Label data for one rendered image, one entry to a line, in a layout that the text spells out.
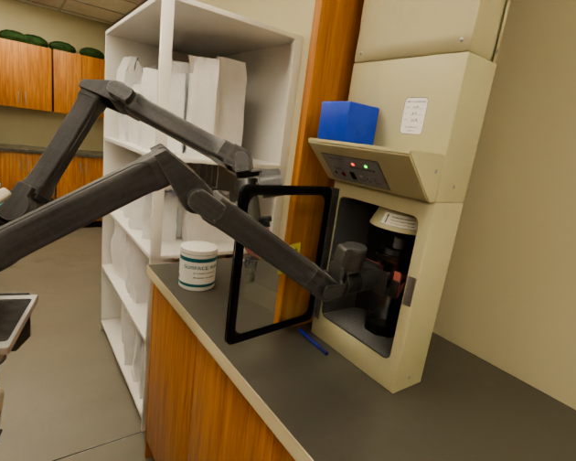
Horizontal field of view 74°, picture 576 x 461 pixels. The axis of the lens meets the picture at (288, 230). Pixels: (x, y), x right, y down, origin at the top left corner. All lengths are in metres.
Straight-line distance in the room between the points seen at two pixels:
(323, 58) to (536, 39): 0.58
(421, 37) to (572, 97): 0.46
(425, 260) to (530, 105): 0.58
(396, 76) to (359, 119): 0.13
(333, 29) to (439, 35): 0.30
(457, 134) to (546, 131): 0.41
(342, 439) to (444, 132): 0.65
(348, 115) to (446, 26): 0.26
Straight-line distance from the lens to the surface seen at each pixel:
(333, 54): 1.12
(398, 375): 1.01
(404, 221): 0.97
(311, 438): 0.86
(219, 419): 1.23
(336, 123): 0.94
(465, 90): 0.89
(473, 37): 0.90
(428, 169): 0.83
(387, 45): 1.03
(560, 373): 1.30
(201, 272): 1.37
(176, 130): 1.09
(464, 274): 1.35
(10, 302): 1.14
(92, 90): 1.20
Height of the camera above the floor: 1.50
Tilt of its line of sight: 13 degrees down
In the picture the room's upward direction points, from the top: 8 degrees clockwise
